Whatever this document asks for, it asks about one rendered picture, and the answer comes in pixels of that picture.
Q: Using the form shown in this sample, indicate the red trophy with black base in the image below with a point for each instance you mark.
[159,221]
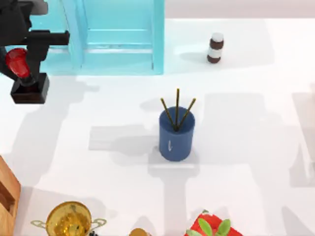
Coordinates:
[17,64]

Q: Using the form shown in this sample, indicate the grey rounded box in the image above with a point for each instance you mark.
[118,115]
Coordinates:
[40,6]

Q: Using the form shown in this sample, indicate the light blue rack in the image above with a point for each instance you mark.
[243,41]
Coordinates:
[118,37]

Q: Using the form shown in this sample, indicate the wooden cupboard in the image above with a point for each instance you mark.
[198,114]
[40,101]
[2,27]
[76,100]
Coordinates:
[7,196]

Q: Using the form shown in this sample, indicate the thin brown stick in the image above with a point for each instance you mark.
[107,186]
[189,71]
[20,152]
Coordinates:
[167,113]
[177,105]
[187,111]

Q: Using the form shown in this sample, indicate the blue cylindrical cup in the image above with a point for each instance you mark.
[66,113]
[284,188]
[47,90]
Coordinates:
[176,145]

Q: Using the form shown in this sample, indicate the brown and white bottle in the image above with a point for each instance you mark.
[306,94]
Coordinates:
[215,48]

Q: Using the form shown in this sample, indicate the golden round object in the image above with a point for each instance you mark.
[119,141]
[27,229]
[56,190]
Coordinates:
[138,232]

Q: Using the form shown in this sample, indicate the red pot with green plant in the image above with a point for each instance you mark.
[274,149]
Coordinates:
[209,225]

